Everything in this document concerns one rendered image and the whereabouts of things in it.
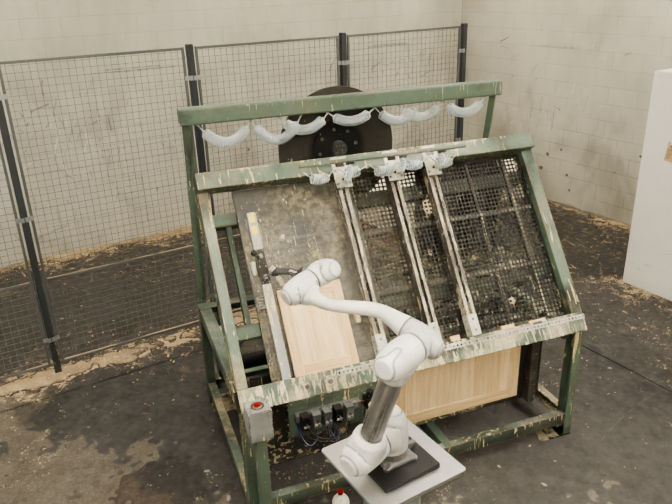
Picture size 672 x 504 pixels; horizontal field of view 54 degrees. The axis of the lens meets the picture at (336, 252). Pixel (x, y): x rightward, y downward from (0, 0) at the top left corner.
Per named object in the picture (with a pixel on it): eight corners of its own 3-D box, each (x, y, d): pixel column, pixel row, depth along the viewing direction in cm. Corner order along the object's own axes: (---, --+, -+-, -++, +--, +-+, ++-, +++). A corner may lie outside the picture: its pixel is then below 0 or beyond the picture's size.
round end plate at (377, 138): (284, 215, 429) (276, 92, 399) (282, 213, 434) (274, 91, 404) (395, 199, 455) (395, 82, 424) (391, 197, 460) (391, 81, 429)
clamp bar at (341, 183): (372, 359, 370) (387, 354, 348) (325, 164, 394) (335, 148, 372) (388, 355, 373) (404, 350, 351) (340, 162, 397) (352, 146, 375)
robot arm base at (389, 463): (425, 456, 309) (425, 446, 307) (385, 473, 300) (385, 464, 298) (404, 434, 324) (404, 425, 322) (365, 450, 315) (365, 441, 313)
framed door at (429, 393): (394, 425, 415) (395, 427, 413) (394, 350, 394) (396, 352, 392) (514, 393, 443) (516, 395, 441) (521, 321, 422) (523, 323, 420)
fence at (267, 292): (281, 381, 353) (282, 380, 350) (245, 215, 372) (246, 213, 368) (290, 378, 355) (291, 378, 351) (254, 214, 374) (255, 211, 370)
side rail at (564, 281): (561, 316, 418) (571, 313, 408) (512, 157, 440) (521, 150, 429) (571, 314, 420) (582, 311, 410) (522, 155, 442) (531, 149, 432)
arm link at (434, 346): (418, 310, 270) (398, 324, 261) (454, 334, 262) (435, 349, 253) (411, 334, 278) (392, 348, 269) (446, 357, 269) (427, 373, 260)
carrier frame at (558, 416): (252, 529, 372) (240, 408, 341) (208, 397, 492) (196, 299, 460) (570, 433, 441) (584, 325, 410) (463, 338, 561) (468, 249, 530)
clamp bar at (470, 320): (464, 337, 389) (483, 332, 367) (413, 153, 412) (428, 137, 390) (479, 334, 392) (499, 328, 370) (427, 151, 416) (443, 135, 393)
